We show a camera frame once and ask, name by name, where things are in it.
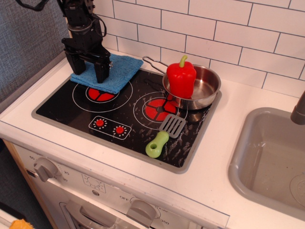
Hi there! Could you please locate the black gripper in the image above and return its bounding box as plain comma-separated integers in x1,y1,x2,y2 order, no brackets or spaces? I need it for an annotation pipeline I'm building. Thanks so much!
62,23,112,83

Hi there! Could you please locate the blue cloth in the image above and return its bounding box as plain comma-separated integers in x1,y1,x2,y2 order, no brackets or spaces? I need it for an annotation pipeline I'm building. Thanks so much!
71,54,143,94

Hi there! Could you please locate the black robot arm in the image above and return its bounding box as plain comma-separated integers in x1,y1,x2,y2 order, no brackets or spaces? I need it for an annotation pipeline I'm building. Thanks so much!
58,0,111,83

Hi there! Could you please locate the black toy stove top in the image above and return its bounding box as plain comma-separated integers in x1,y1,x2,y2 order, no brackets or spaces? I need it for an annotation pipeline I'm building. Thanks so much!
32,70,222,173

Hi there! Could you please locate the red toy bell pepper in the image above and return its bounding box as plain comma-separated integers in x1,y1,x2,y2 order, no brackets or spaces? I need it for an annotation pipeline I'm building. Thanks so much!
166,55,197,99

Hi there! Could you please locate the grey green toy spatula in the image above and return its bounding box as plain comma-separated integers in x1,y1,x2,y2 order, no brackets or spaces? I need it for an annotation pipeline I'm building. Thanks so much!
145,114,186,158

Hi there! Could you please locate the grey left oven knob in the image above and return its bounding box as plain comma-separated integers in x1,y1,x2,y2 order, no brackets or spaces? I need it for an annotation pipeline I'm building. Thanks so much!
34,157,58,182

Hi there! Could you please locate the grey oven knob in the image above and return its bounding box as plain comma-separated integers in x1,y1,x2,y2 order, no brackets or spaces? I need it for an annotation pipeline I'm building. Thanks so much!
34,157,58,182
126,200,157,228

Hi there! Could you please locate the steel pan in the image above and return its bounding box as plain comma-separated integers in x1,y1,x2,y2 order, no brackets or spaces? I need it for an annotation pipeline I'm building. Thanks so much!
142,56,221,110

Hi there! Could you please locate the white toy oven front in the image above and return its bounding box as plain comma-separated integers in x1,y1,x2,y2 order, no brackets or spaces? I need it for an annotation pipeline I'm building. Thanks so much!
15,146,229,229

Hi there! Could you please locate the grey right oven knob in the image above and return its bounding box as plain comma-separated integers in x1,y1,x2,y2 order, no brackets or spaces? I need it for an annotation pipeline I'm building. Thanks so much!
126,200,157,228

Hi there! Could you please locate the orange object bottom left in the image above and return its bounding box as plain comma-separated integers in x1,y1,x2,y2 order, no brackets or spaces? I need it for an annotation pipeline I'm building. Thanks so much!
9,219,34,229

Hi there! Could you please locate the grey sink basin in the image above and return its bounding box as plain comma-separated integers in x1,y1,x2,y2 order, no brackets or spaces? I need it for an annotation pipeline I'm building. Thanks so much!
228,107,305,220

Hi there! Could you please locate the grey faucet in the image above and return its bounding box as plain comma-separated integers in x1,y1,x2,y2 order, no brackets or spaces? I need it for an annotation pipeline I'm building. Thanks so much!
290,92,305,125

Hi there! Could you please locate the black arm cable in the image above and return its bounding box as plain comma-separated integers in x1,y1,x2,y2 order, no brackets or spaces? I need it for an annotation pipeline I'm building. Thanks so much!
15,0,107,39

